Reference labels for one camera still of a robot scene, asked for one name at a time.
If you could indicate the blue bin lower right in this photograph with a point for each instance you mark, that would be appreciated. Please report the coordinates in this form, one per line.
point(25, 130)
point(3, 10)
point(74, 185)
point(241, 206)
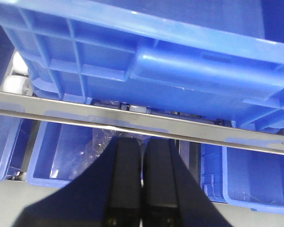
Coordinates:
point(243, 178)

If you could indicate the blue bin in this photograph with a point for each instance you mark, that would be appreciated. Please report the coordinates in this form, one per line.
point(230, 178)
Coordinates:
point(243, 178)
point(9, 129)
point(45, 147)

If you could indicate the clear plastic bag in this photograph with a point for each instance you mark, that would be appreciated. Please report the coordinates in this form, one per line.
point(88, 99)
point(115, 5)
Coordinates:
point(75, 154)

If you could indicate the blue bin lower middle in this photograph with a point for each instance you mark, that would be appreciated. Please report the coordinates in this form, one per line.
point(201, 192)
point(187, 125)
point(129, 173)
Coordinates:
point(45, 147)

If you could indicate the large blue crate left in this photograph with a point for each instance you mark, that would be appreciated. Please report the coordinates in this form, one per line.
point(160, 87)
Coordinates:
point(219, 59)

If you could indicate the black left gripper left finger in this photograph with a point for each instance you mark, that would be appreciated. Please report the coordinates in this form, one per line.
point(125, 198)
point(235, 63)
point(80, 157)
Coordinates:
point(106, 194)

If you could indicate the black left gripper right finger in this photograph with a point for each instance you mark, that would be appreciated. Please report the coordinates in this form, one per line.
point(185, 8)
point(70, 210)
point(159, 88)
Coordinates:
point(172, 197)

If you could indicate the stainless steel shelf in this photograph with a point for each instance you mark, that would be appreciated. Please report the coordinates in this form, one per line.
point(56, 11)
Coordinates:
point(41, 109)

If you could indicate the white caster wheel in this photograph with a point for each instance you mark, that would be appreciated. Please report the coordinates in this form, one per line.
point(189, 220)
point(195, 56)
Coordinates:
point(17, 81)

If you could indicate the blue bin lower left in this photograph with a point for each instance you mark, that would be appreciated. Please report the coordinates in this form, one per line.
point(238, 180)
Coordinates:
point(9, 129)

